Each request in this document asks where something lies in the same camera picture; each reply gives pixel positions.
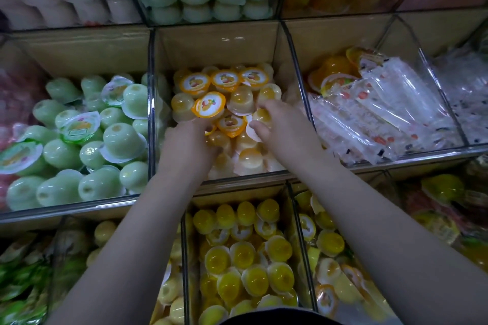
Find black shirt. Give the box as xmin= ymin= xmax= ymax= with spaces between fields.
xmin=221 ymin=307 xmax=340 ymax=325

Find person's left forearm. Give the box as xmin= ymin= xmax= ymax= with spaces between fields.
xmin=49 ymin=172 xmax=207 ymax=325

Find pile of pale yellow jelly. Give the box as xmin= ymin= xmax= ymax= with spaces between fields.
xmin=87 ymin=218 xmax=188 ymax=325

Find person's left hand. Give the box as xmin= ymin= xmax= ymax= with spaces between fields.
xmin=156 ymin=117 xmax=218 ymax=186

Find pile of clear packets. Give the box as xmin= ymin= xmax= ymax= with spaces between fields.
xmin=305 ymin=47 xmax=462 ymax=166

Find pile of yellow jelly cups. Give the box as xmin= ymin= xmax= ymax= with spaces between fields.
xmin=191 ymin=198 xmax=300 ymax=325

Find person's right forearm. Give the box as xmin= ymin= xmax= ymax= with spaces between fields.
xmin=305 ymin=149 xmax=488 ymax=325

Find pile of pastel jelly cups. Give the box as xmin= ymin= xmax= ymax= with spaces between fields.
xmin=296 ymin=191 xmax=401 ymax=322

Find person's right hand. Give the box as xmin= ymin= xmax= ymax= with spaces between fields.
xmin=250 ymin=99 xmax=325 ymax=171

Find pile of white jelly sticks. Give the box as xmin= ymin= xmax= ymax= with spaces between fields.
xmin=435 ymin=47 xmax=488 ymax=147

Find single orange-lid jelly cup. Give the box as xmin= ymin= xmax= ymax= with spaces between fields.
xmin=246 ymin=106 xmax=274 ymax=143

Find pile of orange-lid jelly cups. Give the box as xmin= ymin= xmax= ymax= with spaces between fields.
xmin=169 ymin=62 xmax=287 ymax=177

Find pile of green jelly cups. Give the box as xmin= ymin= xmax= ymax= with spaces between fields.
xmin=0 ymin=73 xmax=154 ymax=211

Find green juice pouches pile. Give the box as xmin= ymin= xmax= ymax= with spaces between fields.
xmin=0 ymin=230 xmax=88 ymax=325

